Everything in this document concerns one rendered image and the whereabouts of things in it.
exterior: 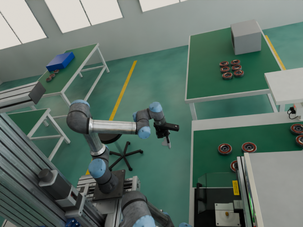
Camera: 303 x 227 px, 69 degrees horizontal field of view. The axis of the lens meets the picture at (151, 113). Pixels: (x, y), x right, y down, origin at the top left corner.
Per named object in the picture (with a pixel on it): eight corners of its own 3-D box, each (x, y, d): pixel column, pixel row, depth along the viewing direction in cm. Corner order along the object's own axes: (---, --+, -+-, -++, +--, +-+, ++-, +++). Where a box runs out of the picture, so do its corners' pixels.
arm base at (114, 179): (97, 194, 157) (91, 187, 151) (101, 176, 168) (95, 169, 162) (117, 192, 154) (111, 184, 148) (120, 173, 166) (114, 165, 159)
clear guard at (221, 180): (198, 214, 130) (196, 209, 127) (198, 178, 148) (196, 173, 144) (258, 215, 120) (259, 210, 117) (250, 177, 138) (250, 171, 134)
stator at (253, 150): (240, 146, 188) (240, 143, 186) (253, 143, 186) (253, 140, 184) (244, 156, 179) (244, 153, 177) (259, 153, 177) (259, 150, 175)
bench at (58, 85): (43, 128, 440) (19, 99, 394) (80, 76, 578) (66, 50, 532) (82, 124, 413) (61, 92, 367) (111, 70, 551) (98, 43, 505)
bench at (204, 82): (195, 143, 302) (184, 100, 256) (195, 71, 437) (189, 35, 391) (285, 136, 269) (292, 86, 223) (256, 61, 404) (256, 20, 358)
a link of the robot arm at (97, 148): (94, 171, 160) (62, 113, 126) (96, 155, 172) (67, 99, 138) (111, 167, 160) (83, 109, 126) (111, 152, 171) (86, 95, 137)
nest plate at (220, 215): (216, 226, 144) (216, 225, 144) (214, 204, 155) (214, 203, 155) (240, 227, 140) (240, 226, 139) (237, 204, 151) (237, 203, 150)
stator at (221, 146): (234, 152, 185) (234, 149, 183) (223, 158, 184) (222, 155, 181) (226, 143, 194) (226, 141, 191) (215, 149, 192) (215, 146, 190)
